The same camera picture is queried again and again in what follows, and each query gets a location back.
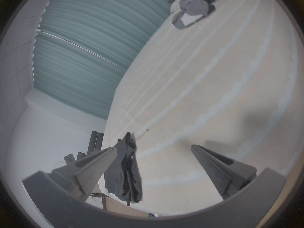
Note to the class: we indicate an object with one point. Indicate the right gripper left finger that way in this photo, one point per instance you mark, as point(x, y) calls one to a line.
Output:
point(95, 170)

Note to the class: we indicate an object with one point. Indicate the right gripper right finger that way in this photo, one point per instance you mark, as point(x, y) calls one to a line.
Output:
point(213, 170)

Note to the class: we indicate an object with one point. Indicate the black T-shirt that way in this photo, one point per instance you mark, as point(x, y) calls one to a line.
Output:
point(128, 174)

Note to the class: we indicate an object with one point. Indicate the pile of clothes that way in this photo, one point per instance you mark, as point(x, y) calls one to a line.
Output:
point(192, 5)

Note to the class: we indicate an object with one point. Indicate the black dressing table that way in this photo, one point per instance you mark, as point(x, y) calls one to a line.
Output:
point(80, 156)

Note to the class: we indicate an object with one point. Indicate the blue-green curtain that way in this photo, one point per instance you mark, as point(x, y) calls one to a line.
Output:
point(76, 84)
point(106, 20)

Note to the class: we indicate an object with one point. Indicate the bed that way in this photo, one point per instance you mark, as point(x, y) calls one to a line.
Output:
point(213, 79)

